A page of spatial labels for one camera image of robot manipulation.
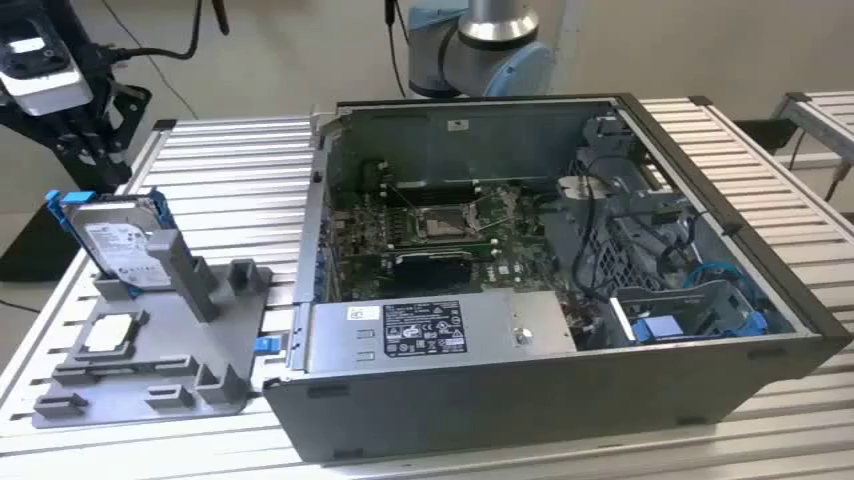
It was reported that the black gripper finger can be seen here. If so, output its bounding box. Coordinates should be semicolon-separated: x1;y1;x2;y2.
0;112;101;169
98;74;153;184

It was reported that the hard disk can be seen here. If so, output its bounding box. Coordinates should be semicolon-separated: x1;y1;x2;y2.
43;188;175;291

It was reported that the blue disk carrier in bay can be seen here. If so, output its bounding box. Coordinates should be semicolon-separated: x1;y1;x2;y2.
629;317;685;344

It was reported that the grey metal disk bay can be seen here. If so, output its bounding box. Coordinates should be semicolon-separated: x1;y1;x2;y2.
605;279;768;346

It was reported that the black monitor stand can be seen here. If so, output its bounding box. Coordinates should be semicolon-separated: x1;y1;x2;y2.
0;144;134;282

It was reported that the silver CPU chip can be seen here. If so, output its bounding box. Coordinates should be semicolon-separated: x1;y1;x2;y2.
85;315;145;354

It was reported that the grey parts rack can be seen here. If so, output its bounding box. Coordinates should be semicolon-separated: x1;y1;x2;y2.
29;232;274;431

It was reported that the CPU socket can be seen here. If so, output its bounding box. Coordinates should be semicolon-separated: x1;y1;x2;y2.
409;202;482;242

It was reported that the black graphics card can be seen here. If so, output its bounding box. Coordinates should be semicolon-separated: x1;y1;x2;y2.
389;249;474;294

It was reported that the green motherboard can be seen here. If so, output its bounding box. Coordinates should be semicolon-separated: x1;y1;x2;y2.
325;179;574;306

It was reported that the silver power supply unit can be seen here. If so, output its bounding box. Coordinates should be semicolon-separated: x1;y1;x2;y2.
309;292;578;374

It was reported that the grey metal drive cage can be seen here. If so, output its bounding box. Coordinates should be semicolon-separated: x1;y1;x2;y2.
556;117;672;251

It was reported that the black open PC case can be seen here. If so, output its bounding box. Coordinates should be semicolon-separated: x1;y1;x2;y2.
262;92;854;469

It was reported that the black box under side table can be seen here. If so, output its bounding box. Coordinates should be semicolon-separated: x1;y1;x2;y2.
732;119;799;154

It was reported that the metal slat side table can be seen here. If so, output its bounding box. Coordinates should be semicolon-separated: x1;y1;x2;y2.
771;92;854;166

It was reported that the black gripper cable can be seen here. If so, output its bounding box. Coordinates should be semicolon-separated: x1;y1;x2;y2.
91;0;202;62

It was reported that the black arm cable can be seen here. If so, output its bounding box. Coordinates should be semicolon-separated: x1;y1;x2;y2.
381;0;409;97

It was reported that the black wire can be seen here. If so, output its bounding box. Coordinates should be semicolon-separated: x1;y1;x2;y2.
572;154;645;297

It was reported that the blue wire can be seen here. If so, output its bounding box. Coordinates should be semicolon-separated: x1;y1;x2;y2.
685;259;741;292

